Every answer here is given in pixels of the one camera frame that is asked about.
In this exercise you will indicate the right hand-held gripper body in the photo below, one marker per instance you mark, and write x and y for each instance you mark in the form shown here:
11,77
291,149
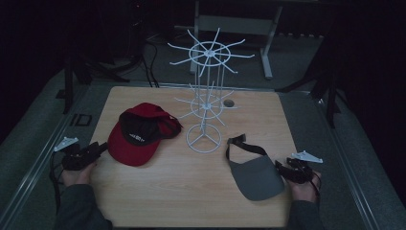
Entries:
303,169

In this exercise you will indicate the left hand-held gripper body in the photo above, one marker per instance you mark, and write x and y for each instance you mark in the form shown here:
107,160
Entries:
75,159

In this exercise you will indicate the grey sun visor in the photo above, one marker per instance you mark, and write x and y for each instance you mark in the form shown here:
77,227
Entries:
257,177

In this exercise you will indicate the red and black baseball cap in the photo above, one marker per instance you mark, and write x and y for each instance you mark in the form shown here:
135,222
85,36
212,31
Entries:
137,137

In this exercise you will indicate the person's left hand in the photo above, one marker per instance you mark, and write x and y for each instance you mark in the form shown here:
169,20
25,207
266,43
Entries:
78,176

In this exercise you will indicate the person's right hand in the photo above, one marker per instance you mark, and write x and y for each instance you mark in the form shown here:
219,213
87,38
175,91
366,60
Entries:
303,191

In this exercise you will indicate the black rectangular floor bracket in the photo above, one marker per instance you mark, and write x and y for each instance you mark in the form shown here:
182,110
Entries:
81,119

